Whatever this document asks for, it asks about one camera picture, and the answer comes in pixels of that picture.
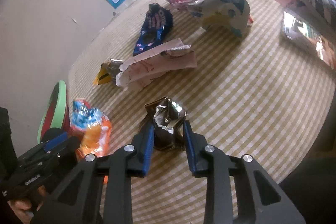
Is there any smartphone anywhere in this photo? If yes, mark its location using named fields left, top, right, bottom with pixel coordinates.
left=281, top=9, right=335, bottom=71

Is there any dark blue cookie wrapper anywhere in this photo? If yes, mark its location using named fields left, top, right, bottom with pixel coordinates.
left=133, top=3, right=173, bottom=56

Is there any pink paper sheet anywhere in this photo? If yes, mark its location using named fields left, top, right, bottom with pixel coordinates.
left=116, top=38, right=197, bottom=90

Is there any orange snack bag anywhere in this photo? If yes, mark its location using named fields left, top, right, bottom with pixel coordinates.
left=68, top=97, right=113, bottom=185

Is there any small yellow wrapper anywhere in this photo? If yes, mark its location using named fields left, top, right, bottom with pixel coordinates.
left=93, top=59, right=123, bottom=85

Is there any person's left hand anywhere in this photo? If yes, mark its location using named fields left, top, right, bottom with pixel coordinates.
left=7, top=185, right=48, bottom=224

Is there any white blue crumpled bag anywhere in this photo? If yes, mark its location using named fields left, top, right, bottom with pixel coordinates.
left=187, top=0, right=254, bottom=38

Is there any red bin green rim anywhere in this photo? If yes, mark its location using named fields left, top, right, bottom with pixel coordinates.
left=37, top=80, right=70, bottom=144

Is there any beige checkered tablecloth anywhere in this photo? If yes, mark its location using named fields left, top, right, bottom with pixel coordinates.
left=68, top=0, right=336, bottom=224

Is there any dark brown foil wrapper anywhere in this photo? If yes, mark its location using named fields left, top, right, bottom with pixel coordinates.
left=141, top=97, right=188, bottom=151

